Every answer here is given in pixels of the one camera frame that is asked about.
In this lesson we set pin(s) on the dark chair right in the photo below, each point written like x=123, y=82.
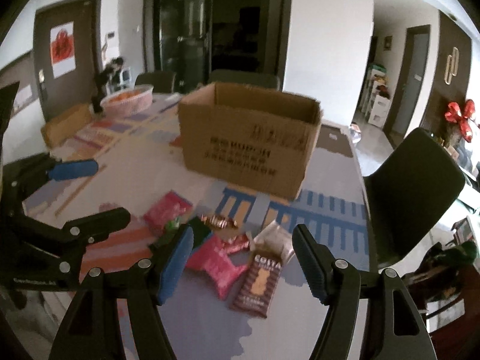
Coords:
x=409, y=193

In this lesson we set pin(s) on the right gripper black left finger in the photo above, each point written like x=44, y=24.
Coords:
x=150, y=283

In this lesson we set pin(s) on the pink snack bag rear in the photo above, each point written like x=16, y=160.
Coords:
x=165, y=211

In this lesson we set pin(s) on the dark green snack pack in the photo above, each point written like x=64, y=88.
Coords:
x=201, y=233

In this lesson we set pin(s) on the pink plastic basket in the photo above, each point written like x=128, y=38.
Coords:
x=127, y=102

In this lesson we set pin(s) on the pink snack bag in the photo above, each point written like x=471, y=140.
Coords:
x=210, y=258
x=165, y=211

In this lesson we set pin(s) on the white translucent pastry pack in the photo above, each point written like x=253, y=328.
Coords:
x=276, y=240

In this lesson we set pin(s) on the dark chair far left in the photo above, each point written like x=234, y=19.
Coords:
x=162, y=81

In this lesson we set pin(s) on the brown cardboard box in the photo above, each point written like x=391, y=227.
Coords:
x=257, y=138

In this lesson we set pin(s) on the white storage shelf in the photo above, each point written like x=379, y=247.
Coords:
x=375, y=97

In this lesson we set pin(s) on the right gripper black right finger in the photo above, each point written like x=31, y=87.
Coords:
x=336, y=284

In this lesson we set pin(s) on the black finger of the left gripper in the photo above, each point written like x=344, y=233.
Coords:
x=73, y=170
x=97, y=227

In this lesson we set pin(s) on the patterned tablecloth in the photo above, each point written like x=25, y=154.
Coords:
x=226, y=304

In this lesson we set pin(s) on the red balloon bow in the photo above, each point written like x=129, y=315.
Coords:
x=465, y=117

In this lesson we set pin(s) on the pink snack bag right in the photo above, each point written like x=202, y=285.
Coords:
x=210, y=258

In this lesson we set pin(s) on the small red chocolate pack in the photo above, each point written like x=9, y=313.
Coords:
x=236, y=244

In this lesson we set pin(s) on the dark chair behind table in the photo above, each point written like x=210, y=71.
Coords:
x=263, y=80

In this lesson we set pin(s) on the brown door with poster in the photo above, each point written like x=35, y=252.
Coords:
x=66, y=54

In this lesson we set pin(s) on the brown twist-wrapped candy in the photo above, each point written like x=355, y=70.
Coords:
x=218, y=221

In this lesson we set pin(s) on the brown Costa biscuit pack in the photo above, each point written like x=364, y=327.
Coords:
x=255, y=294

